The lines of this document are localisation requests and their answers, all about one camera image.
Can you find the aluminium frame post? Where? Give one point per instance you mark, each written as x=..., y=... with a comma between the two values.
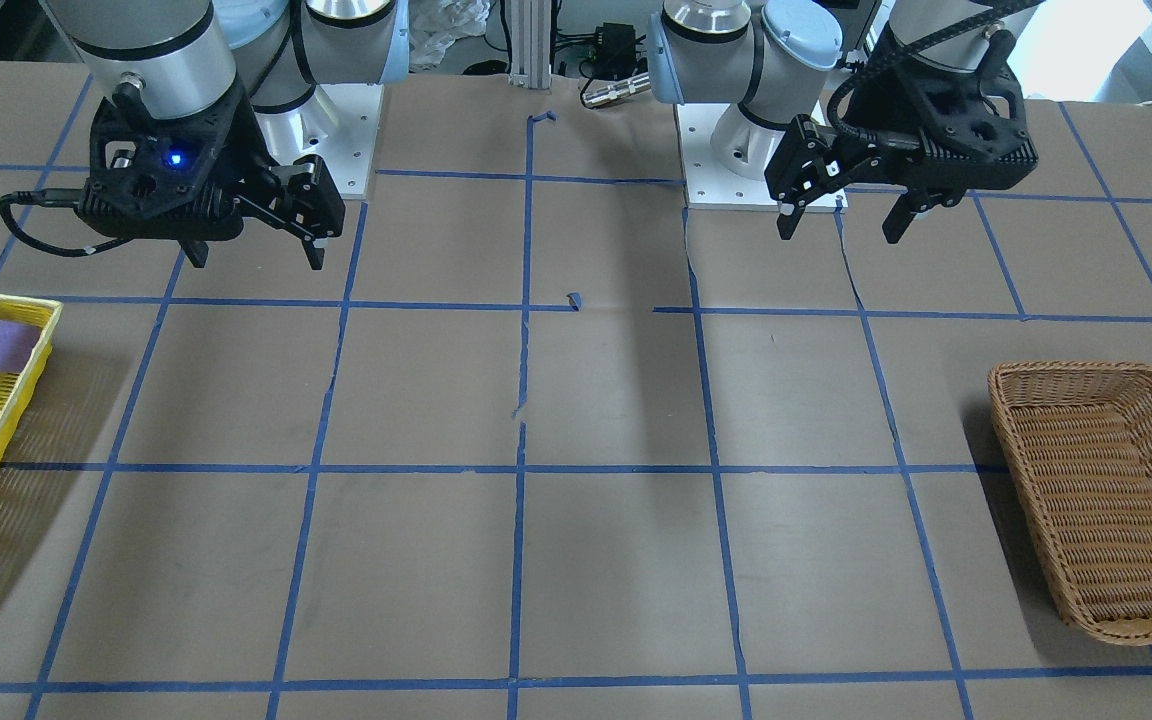
x=531, y=29

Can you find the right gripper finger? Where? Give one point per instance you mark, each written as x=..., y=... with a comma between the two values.
x=301, y=199
x=196, y=251

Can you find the black power adapter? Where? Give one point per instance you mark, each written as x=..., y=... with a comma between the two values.
x=614, y=52

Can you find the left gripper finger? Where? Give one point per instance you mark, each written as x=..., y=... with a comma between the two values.
x=904, y=211
x=811, y=162

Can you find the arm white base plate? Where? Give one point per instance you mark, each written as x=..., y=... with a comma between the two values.
x=724, y=156
x=339, y=123

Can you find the silver metal cylinder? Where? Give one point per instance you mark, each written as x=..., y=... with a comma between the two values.
x=616, y=91

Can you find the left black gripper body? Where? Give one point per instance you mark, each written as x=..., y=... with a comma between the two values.
x=871, y=123

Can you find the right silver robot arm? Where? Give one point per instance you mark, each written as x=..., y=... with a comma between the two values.
x=190, y=51

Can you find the brown wicker basket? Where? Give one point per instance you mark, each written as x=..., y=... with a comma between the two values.
x=1077, y=437

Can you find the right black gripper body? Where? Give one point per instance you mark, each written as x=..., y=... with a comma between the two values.
x=254, y=157

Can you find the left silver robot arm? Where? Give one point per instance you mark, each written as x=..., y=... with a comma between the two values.
x=773, y=61

